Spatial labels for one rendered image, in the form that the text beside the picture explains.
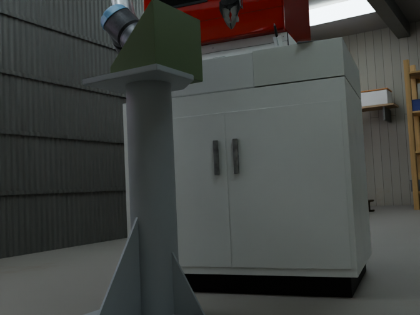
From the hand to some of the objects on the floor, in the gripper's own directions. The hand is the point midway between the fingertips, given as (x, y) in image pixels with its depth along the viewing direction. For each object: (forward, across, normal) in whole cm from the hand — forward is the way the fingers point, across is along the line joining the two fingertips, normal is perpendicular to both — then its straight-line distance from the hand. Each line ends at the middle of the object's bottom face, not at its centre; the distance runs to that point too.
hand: (230, 25), depth 205 cm
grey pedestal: (+110, +20, +49) cm, 122 cm away
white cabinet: (+110, +4, -26) cm, 113 cm away
